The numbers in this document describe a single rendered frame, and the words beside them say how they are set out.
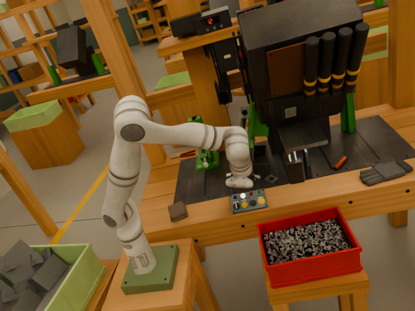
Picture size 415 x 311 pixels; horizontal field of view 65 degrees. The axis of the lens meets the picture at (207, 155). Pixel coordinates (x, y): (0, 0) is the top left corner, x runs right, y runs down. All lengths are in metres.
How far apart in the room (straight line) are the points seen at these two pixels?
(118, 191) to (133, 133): 0.26
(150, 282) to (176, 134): 0.64
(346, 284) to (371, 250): 1.16
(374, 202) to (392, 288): 0.86
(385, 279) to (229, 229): 1.13
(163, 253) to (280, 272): 0.47
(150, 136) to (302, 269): 0.69
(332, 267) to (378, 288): 1.03
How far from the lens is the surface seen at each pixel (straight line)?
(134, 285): 1.32
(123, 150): 0.95
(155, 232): 1.48
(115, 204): 1.08
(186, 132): 0.87
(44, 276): 1.62
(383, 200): 1.50
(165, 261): 1.34
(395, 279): 2.29
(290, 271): 1.20
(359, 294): 1.33
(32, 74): 7.12
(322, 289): 1.26
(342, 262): 1.23
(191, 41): 1.56
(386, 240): 2.48
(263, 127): 1.45
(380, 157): 1.62
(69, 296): 1.45
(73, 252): 1.59
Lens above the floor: 1.81
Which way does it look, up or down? 30 degrees down
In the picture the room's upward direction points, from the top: 18 degrees counter-clockwise
